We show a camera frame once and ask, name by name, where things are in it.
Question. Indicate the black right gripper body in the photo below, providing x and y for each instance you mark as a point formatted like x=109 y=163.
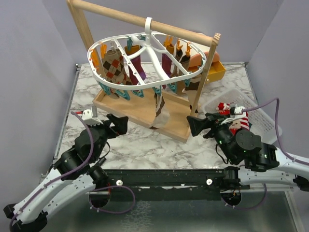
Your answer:
x=216 y=125

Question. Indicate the wooden hanger rack stand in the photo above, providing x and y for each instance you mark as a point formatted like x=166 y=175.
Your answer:
x=142 y=110

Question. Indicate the teal clothespin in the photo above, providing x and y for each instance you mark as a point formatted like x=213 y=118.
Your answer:
x=123 y=93
x=138 y=93

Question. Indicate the toy drawer cabinet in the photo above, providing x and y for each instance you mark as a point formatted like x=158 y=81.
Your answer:
x=216 y=71

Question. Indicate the white plastic basket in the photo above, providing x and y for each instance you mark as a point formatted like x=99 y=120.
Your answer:
x=262 y=124

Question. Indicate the white oval clip hanger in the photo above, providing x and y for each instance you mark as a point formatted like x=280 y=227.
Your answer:
x=152 y=47

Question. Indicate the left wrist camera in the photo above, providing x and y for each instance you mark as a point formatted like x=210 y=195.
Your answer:
x=90 y=116

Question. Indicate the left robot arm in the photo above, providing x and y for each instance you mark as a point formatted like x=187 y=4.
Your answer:
x=77 y=171

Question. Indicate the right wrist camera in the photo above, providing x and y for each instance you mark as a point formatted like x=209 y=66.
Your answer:
x=235 y=113

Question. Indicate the beige brown striped sock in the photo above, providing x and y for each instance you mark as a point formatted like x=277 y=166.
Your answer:
x=161 y=113
x=191 y=90

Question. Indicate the orange clothespin holding socks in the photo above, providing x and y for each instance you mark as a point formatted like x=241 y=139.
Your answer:
x=179 y=45

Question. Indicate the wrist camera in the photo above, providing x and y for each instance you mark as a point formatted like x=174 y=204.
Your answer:
x=235 y=113
x=90 y=116

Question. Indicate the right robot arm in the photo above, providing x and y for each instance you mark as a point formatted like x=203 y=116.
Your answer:
x=263 y=163

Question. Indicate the argyle patterned sock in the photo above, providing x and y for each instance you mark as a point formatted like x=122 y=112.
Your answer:
x=113 y=65

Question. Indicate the maroon striped sock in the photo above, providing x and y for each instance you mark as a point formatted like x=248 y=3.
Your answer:
x=166 y=62
x=137 y=64

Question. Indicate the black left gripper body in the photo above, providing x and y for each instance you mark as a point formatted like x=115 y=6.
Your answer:
x=109 y=132

